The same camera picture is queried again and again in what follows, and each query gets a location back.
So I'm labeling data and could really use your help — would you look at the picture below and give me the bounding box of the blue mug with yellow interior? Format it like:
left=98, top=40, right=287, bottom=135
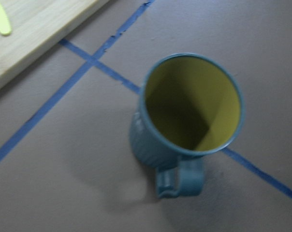
left=129, top=53, right=244, bottom=198

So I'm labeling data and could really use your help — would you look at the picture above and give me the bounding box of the bamboo cutting board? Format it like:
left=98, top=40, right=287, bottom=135
left=0, top=0, right=108, bottom=89

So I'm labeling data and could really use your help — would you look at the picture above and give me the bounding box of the yellow plastic knife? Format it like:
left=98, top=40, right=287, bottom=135
left=0, top=3, right=12, bottom=36

